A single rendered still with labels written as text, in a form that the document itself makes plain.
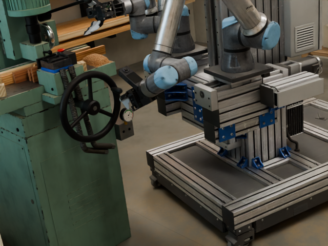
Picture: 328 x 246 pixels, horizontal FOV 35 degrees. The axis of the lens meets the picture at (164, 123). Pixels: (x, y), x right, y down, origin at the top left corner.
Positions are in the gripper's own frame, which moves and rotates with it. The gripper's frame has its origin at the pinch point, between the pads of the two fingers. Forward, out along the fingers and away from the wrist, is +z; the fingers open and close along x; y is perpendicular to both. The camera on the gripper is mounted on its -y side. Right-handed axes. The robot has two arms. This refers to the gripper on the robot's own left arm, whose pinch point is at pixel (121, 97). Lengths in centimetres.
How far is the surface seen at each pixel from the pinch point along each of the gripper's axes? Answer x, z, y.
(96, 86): 4.0, 21.1, -10.8
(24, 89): -27.6, 18.0, -21.1
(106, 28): 155, 221, -76
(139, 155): 67, 124, 33
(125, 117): 11.2, 24.1, 7.3
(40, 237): -39, 54, 37
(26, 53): -14.1, 29.4, -36.8
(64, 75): -16.0, 4.1, -18.0
